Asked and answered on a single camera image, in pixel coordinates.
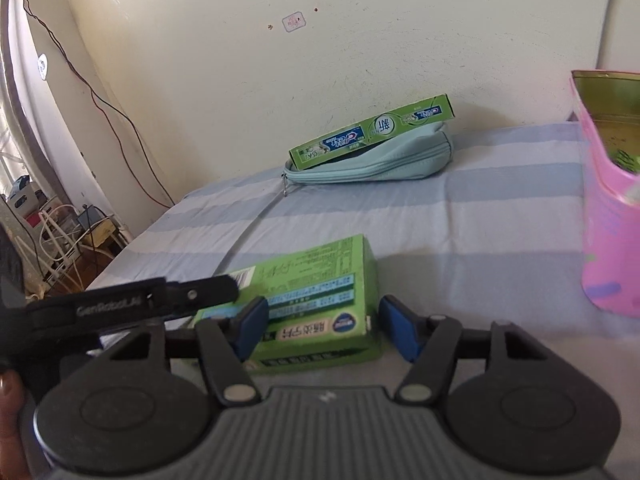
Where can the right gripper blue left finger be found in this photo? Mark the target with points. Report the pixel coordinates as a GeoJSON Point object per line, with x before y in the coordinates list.
{"type": "Point", "coordinates": [225, 345]}

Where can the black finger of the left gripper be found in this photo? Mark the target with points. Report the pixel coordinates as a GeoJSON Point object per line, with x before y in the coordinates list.
{"type": "Point", "coordinates": [187, 298]}

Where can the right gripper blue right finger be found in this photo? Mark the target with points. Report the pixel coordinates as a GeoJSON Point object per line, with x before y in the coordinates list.
{"type": "Point", "coordinates": [428, 343]}

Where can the green medicine box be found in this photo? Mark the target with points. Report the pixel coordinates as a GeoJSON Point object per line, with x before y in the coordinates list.
{"type": "Point", "coordinates": [322, 307]}

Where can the person's left hand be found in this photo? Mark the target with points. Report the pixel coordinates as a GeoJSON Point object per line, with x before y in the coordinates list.
{"type": "Point", "coordinates": [13, 464]}

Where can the cluttered side shelf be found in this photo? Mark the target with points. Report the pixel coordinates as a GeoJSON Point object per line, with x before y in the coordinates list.
{"type": "Point", "coordinates": [63, 248]}

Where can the striped blue bedsheet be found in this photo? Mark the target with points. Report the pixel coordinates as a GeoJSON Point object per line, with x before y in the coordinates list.
{"type": "Point", "coordinates": [494, 238]}

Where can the teal zip pouch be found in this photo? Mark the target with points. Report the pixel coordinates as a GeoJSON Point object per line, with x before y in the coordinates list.
{"type": "Point", "coordinates": [415, 155]}

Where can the green toothpaste box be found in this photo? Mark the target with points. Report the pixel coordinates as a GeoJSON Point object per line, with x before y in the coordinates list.
{"type": "Point", "coordinates": [372, 131]}

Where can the pink biscuit tin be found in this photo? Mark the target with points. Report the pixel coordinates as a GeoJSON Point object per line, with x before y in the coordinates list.
{"type": "Point", "coordinates": [607, 109]}

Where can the pink wall sticker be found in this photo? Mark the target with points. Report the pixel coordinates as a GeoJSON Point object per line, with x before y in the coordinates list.
{"type": "Point", "coordinates": [294, 21]}

